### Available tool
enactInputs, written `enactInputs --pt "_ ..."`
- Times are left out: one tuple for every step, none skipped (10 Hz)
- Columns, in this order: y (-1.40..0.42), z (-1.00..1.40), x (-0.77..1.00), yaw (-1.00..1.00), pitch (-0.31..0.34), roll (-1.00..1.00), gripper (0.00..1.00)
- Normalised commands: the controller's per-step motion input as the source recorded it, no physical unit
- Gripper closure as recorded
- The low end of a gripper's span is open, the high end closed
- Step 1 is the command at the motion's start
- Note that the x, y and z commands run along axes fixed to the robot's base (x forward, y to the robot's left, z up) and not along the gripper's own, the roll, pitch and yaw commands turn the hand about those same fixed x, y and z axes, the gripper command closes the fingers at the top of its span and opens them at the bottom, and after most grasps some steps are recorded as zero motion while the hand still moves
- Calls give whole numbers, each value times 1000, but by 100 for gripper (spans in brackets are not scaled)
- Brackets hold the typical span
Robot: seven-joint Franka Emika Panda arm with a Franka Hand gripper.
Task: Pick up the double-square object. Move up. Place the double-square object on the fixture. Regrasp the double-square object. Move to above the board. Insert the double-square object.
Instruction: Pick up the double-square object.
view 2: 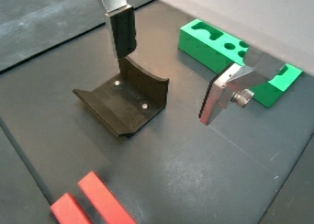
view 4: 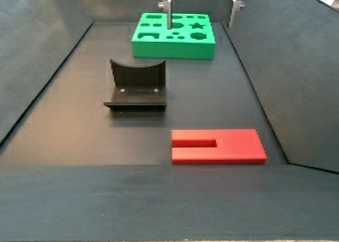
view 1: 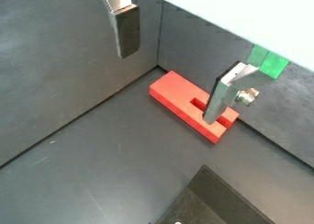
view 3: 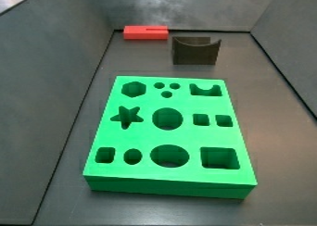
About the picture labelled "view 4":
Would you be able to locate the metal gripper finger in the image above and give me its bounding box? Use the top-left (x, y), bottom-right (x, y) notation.
top-left (157, 0), bottom-right (172, 30)
top-left (228, 0), bottom-right (245, 28)

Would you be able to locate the red slotted block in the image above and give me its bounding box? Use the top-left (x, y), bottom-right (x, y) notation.
top-left (171, 129), bottom-right (267, 165)

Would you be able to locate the green foam shape board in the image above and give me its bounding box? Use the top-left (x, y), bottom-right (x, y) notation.
top-left (131, 13), bottom-right (216, 60)

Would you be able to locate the black angled stand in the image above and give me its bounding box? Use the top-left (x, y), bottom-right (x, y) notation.
top-left (103, 60), bottom-right (167, 109)

